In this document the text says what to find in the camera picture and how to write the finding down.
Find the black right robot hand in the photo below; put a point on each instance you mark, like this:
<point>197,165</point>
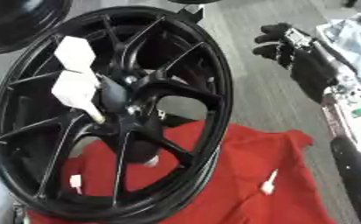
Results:
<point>310,68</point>

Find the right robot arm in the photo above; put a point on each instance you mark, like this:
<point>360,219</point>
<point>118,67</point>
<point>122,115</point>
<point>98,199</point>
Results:
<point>354,140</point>

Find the black spoked wheel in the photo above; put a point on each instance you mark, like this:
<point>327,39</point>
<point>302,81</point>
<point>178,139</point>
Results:
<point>198,96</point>

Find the black round wheel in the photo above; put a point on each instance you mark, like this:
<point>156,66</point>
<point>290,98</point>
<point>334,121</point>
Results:
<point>15,23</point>

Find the white crumpled plastic sheet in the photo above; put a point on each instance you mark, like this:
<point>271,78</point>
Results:
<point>351,38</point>

